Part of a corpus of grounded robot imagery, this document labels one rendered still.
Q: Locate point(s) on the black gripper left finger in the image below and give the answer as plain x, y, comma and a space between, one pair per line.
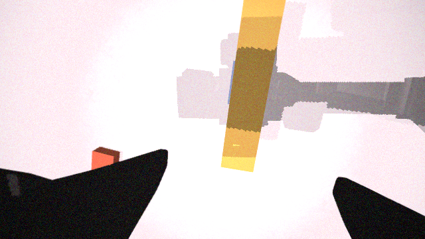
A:
102, 203

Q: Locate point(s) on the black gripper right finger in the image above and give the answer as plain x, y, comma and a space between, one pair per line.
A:
370, 215

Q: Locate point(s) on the orange block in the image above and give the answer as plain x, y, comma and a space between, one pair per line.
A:
102, 156

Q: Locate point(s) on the yellow bar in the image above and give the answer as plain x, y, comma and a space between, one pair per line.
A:
257, 42

